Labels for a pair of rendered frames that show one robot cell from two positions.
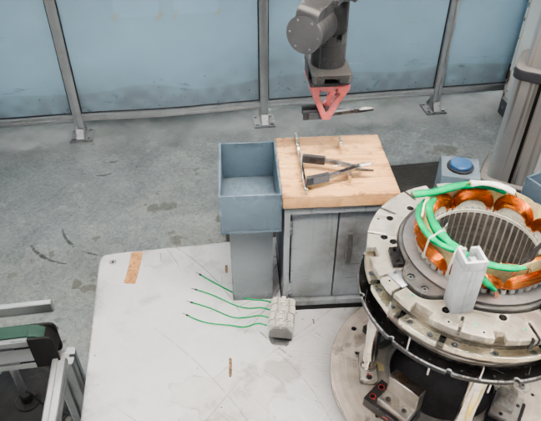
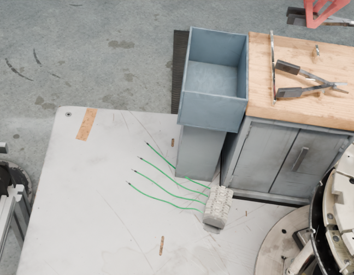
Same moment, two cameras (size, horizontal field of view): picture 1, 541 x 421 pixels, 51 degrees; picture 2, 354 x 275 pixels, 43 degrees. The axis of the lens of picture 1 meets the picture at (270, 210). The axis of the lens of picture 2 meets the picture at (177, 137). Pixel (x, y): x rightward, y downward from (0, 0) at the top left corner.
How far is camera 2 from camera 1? 26 cm
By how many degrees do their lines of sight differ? 12
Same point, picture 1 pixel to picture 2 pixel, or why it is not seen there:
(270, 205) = (233, 108)
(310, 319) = (244, 211)
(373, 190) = (343, 113)
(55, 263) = (24, 78)
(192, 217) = (146, 59)
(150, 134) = not seen: outside the picture
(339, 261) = (285, 168)
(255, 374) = (183, 257)
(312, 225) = (270, 133)
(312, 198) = (278, 111)
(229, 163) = (196, 47)
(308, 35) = not seen: outside the picture
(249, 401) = not seen: outside the picture
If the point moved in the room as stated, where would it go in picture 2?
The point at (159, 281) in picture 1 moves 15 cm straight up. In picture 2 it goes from (108, 143) to (106, 96)
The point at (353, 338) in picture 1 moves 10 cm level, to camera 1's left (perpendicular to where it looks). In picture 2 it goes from (282, 241) to (230, 231)
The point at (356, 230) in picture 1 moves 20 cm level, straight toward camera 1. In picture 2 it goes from (311, 146) to (288, 243)
